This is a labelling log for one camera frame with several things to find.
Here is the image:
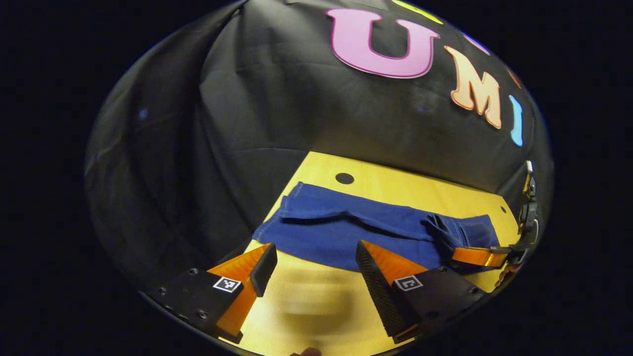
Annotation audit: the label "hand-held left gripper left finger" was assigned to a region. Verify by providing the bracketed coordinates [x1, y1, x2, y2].
[143, 242, 278, 344]

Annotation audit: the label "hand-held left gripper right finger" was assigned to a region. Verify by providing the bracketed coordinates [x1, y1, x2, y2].
[355, 240, 488, 344]

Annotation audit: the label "blue jeans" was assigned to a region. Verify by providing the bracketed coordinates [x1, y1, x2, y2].
[252, 182, 501, 272]

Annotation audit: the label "black backdrop cloth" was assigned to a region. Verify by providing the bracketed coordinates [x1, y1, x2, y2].
[84, 0, 554, 292]

